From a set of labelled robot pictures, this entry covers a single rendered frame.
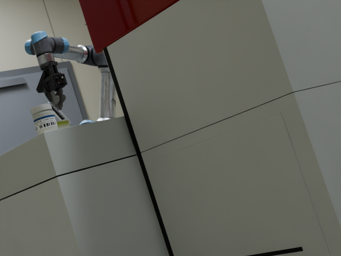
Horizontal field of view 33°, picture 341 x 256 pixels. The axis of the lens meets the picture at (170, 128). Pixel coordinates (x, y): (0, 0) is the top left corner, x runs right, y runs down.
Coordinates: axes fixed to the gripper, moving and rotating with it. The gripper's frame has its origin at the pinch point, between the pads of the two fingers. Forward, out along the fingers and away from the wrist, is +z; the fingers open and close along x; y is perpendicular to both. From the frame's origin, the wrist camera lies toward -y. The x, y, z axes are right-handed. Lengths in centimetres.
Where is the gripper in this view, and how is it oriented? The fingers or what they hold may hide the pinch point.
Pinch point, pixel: (58, 108)
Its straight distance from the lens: 268.4
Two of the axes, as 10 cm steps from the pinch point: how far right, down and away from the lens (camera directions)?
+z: 3.1, 9.5, -0.8
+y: 6.6, -2.8, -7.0
